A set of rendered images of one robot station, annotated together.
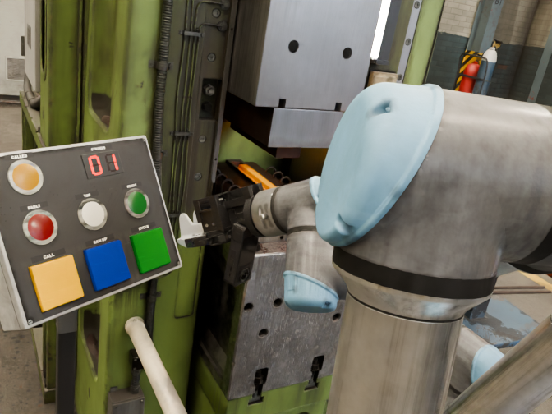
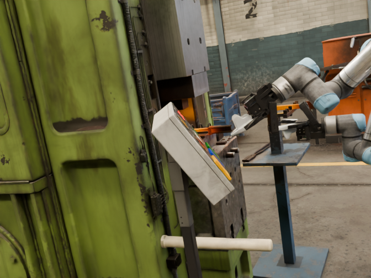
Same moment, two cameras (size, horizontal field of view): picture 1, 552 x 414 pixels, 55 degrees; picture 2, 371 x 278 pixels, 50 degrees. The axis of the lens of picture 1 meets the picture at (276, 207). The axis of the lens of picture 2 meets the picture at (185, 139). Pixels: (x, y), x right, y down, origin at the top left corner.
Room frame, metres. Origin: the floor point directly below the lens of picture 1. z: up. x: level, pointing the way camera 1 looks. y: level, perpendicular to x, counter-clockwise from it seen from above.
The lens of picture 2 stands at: (-0.16, 1.06, 1.35)
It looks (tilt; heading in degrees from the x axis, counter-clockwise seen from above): 12 degrees down; 326
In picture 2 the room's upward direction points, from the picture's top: 9 degrees counter-clockwise
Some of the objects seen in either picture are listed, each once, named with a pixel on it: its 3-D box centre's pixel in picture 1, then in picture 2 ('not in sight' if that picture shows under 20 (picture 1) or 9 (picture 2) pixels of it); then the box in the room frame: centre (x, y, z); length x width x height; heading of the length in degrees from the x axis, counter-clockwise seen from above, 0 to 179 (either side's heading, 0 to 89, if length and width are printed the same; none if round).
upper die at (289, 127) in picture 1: (266, 108); (159, 89); (1.45, 0.07, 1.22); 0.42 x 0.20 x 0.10; 32
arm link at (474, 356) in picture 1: (476, 363); (350, 124); (0.77, -0.38, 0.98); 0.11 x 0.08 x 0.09; 32
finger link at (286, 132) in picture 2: not in sight; (286, 132); (0.95, -0.20, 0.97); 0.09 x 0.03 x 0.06; 68
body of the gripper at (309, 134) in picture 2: not in sight; (310, 128); (0.91, -0.30, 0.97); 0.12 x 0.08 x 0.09; 32
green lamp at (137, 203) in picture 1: (136, 203); not in sight; (0.94, 0.27, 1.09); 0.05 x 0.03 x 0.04; 122
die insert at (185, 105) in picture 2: (264, 131); (156, 105); (1.50, 0.07, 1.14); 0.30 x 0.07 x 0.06; 32
